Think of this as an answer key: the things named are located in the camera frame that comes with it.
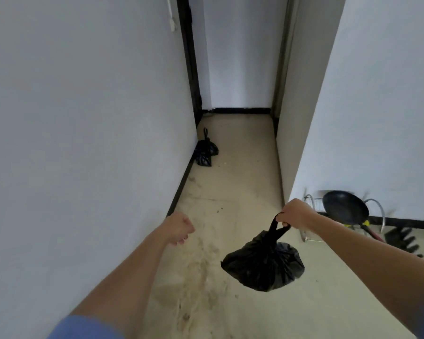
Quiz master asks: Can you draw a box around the person's right hand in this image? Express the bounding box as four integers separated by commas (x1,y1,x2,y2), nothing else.
276,198,318,231

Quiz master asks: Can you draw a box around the person's left hand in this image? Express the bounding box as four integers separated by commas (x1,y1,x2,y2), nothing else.
160,212,196,246

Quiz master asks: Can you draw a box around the large black garbage bag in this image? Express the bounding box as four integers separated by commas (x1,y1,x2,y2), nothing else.
220,213,305,293

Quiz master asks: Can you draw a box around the person's right forearm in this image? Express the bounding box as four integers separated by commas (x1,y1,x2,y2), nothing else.
304,212,424,339

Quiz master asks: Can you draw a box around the person's left forearm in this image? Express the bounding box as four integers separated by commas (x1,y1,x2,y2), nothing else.
69,224,174,339

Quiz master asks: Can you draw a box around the black frying pan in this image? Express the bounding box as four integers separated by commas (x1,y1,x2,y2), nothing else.
322,190,386,243

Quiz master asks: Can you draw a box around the small black garbage bag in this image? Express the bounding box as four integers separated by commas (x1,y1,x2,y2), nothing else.
194,128,219,167

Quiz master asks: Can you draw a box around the black slotted spatula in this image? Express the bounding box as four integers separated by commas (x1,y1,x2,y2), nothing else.
384,226,424,258

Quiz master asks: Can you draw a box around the blue shirt sleeve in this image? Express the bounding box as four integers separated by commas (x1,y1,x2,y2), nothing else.
47,315,126,339

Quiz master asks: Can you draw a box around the metal wire rack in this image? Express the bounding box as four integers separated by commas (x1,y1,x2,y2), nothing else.
300,194,386,243

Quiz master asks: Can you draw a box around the dark door frame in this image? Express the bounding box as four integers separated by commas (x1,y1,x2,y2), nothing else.
176,0,203,127

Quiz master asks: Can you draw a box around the white wall switch box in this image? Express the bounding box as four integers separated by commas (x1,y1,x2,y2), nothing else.
166,0,177,32

